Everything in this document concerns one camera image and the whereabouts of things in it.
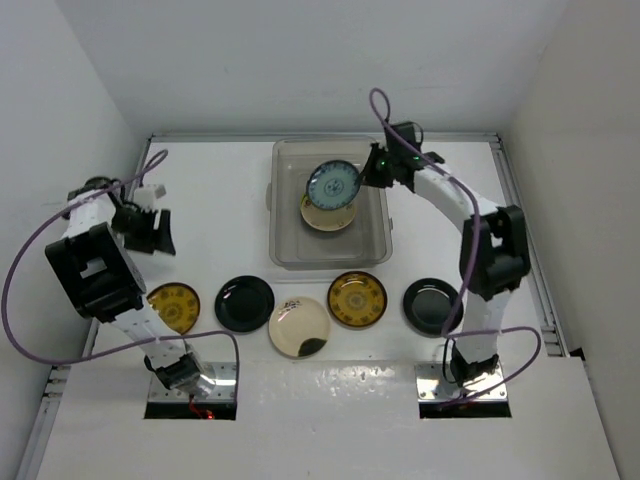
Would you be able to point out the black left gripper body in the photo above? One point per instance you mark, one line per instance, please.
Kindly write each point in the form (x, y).
(136, 227)

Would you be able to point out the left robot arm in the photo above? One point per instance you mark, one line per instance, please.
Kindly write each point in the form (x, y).
(93, 263)

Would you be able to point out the clear plastic bin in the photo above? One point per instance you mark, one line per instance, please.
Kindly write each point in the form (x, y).
(293, 245)

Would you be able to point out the yellow patterned plate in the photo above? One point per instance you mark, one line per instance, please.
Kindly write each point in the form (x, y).
(177, 304)
(357, 299)

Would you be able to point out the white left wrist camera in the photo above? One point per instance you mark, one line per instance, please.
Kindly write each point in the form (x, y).
(145, 196)

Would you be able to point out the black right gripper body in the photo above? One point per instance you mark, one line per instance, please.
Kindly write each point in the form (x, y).
(383, 173)

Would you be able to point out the cream plate with black spot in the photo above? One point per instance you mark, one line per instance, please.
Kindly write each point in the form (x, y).
(299, 327)

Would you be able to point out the cream plate with black flowers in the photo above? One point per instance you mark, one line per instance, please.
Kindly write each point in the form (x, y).
(326, 220)

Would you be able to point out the blue floral plate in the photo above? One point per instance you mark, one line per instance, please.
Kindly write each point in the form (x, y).
(333, 184)

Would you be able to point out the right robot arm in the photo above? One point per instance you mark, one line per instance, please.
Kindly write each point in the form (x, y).
(494, 253)

